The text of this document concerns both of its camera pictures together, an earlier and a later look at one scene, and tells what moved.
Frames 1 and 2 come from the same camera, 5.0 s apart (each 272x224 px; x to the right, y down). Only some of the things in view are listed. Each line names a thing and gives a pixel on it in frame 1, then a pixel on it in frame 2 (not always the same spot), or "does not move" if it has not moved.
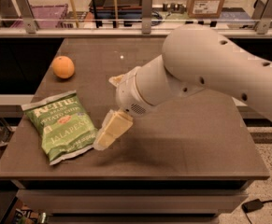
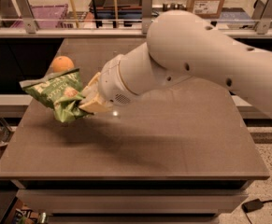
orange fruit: x=63 y=66 does not move
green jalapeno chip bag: x=62 y=125 to x=63 y=91
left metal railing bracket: x=25 y=11 does not move
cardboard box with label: x=206 y=1 does not move
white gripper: x=126 y=93 to x=109 y=83
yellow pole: x=72 y=5 does not move
